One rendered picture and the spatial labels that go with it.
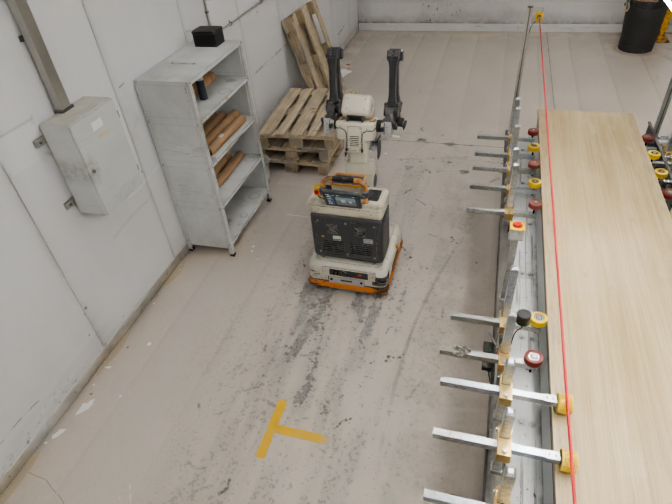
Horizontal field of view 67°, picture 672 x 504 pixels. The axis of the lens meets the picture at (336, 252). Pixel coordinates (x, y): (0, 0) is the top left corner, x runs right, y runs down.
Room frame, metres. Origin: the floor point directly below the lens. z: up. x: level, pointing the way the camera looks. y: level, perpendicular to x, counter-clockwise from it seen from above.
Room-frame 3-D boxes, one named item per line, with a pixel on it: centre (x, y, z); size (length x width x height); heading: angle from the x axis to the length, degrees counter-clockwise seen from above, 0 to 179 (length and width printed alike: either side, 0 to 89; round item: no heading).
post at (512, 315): (1.49, -0.74, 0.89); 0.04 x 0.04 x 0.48; 71
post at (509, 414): (1.02, -0.58, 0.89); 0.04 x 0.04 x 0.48; 71
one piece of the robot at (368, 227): (3.06, -0.14, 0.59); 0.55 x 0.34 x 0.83; 70
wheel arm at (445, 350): (1.47, -0.66, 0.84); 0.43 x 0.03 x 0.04; 71
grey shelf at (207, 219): (3.94, 0.95, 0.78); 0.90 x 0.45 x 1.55; 161
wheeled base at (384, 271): (3.15, -0.17, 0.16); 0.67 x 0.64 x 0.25; 160
